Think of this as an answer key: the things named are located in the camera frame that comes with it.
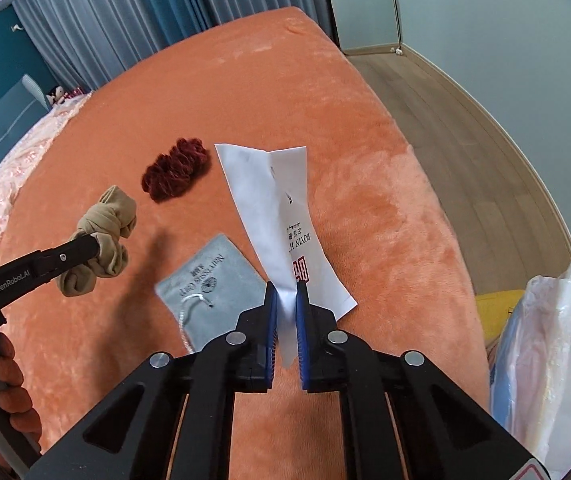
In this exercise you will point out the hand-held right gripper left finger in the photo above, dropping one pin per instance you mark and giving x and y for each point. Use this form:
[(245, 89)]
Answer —
[(271, 332)]

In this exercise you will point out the person's left hand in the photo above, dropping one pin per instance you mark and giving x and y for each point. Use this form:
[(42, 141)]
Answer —
[(13, 390)]

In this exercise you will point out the yellow object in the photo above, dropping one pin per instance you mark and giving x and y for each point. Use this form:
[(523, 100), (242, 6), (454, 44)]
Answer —
[(498, 315)]

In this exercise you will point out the blue padded headboard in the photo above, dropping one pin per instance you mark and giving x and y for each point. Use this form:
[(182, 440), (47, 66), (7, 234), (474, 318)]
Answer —
[(0, 125)]

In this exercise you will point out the standing mirror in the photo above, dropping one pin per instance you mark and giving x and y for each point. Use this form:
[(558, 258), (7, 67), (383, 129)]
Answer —
[(365, 5)]

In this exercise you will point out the tan knotted stocking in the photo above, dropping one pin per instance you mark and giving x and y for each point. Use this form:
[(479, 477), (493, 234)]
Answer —
[(110, 215)]

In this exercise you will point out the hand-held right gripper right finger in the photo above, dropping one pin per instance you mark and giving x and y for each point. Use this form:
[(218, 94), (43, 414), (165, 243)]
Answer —
[(301, 342)]

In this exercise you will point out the small white floor object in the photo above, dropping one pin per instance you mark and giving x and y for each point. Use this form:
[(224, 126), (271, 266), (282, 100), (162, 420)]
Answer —
[(396, 51)]

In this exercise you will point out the pink floral quilt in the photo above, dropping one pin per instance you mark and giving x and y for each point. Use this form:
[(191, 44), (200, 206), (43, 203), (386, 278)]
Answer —
[(15, 170)]

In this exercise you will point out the waste bin with white liner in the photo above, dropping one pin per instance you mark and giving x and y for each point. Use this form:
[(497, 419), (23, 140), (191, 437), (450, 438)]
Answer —
[(555, 335)]

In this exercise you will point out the orange plush blanket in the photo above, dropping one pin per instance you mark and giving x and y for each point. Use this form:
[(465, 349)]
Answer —
[(365, 185)]

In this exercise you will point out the white printed paper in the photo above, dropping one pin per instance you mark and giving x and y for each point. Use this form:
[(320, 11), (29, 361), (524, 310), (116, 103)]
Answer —
[(275, 210)]

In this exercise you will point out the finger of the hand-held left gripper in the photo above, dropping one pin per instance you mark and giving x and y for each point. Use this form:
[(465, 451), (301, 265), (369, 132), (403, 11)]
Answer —
[(68, 257)]

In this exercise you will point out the dark red scrunchie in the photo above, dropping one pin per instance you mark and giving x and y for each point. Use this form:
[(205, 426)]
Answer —
[(175, 170)]

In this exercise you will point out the small doll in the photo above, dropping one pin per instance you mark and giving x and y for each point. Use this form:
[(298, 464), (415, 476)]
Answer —
[(60, 96)]

